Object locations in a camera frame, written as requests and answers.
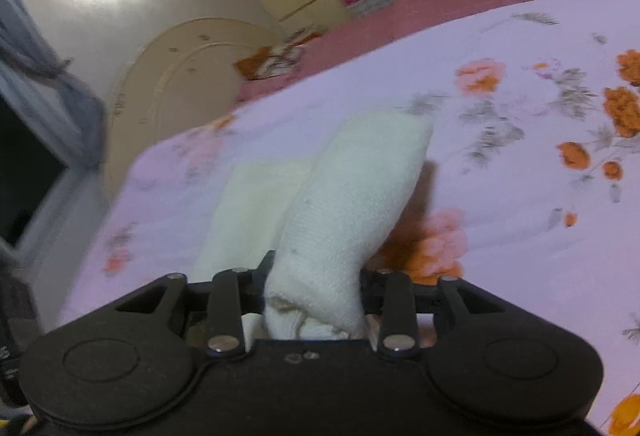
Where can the orange patterned pillow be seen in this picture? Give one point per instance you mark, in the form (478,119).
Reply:
(272,59)

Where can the cream curved headboard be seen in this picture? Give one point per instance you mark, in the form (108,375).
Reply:
(175,81)

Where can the pale green small garment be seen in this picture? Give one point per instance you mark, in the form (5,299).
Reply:
(340,206)

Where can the dark window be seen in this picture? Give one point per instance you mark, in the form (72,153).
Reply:
(25,176)

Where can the floral lilac blanket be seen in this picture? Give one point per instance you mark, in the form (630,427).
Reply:
(525,196)

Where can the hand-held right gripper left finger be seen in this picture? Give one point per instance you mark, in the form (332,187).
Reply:
(227,303)

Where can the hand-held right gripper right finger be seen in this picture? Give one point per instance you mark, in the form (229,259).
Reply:
(397,306)

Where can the grey curtain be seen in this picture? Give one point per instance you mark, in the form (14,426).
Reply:
(45,81)

